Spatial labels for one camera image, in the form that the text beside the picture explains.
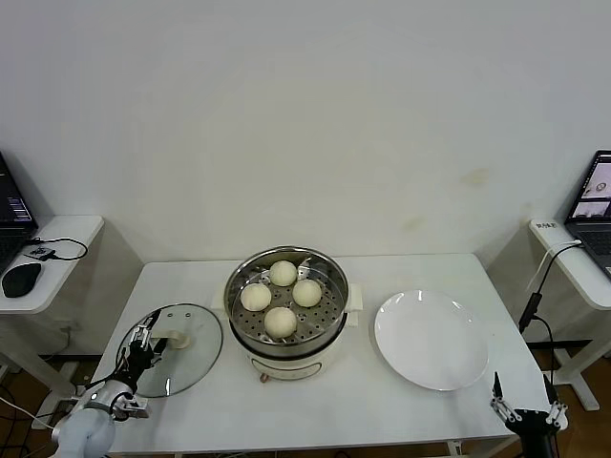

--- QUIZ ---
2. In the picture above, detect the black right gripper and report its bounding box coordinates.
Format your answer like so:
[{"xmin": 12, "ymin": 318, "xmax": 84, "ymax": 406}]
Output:
[{"xmin": 489, "ymin": 370, "xmax": 570, "ymax": 458}]

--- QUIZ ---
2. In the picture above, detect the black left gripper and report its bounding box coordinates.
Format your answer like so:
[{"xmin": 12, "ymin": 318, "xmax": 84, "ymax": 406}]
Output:
[{"xmin": 120, "ymin": 309, "xmax": 172, "ymax": 388}]

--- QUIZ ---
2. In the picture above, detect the glass lid with cream handle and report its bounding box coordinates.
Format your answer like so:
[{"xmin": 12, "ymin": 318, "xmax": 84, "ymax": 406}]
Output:
[{"xmin": 116, "ymin": 302, "xmax": 224, "ymax": 399}]

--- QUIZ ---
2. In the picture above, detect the white steamed baozi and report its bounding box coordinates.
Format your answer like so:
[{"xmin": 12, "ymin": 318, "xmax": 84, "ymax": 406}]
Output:
[
  {"xmin": 291, "ymin": 279, "xmax": 323, "ymax": 307},
  {"xmin": 240, "ymin": 282, "xmax": 273, "ymax": 312},
  {"xmin": 269, "ymin": 260, "xmax": 298, "ymax": 287},
  {"xmin": 263, "ymin": 306, "xmax": 298, "ymax": 339}
]

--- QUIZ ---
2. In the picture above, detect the perforated steel steamer basket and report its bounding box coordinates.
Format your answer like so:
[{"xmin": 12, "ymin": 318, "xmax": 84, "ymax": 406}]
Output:
[{"xmin": 222, "ymin": 245, "xmax": 348, "ymax": 349}]

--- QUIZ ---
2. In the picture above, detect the white round plate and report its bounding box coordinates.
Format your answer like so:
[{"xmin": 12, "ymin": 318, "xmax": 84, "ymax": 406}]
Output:
[{"xmin": 372, "ymin": 288, "xmax": 491, "ymax": 392}]

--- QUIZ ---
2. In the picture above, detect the white side table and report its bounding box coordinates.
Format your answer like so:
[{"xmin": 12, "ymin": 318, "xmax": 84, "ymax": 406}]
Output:
[
  {"xmin": 0, "ymin": 215, "xmax": 105, "ymax": 419},
  {"xmin": 527, "ymin": 219, "xmax": 611, "ymax": 411}
]

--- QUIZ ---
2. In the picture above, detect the cream electric cooker base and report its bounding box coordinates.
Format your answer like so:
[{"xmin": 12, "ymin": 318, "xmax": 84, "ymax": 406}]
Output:
[{"xmin": 209, "ymin": 281, "xmax": 364, "ymax": 385}]

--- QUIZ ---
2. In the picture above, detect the black computer mouse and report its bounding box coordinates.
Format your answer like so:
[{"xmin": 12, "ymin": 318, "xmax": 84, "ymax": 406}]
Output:
[{"xmin": 2, "ymin": 263, "xmax": 43, "ymax": 298}]

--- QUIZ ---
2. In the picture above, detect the grey laptop with image windows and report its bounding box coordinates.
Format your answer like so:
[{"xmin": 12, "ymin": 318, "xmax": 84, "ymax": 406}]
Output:
[{"xmin": 562, "ymin": 150, "xmax": 611, "ymax": 281}]

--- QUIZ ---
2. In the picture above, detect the black laptop with dark screen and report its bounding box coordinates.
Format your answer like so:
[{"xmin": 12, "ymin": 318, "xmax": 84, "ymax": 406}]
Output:
[{"xmin": 0, "ymin": 151, "xmax": 39, "ymax": 276}]

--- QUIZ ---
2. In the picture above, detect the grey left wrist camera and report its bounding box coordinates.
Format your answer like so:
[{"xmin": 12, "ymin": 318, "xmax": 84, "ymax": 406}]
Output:
[{"xmin": 113, "ymin": 398, "xmax": 151, "ymax": 422}]

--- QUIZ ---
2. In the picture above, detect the black cable with adapter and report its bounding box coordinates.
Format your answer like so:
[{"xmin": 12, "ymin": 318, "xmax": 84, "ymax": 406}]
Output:
[{"xmin": 518, "ymin": 243, "xmax": 582, "ymax": 387}]

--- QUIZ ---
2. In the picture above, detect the black drive cable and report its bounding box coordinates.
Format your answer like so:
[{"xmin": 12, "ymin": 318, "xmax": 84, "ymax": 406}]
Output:
[{"xmin": 22, "ymin": 237, "xmax": 89, "ymax": 262}]

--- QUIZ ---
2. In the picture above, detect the white floor cable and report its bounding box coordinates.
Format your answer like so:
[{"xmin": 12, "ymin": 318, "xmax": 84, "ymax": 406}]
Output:
[{"xmin": 0, "ymin": 398, "xmax": 61, "ymax": 433}]

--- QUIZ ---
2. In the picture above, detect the white laptop cable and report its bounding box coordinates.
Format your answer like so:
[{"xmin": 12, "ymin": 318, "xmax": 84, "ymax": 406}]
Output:
[{"xmin": 526, "ymin": 240, "xmax": 582, "ymax": 292}]

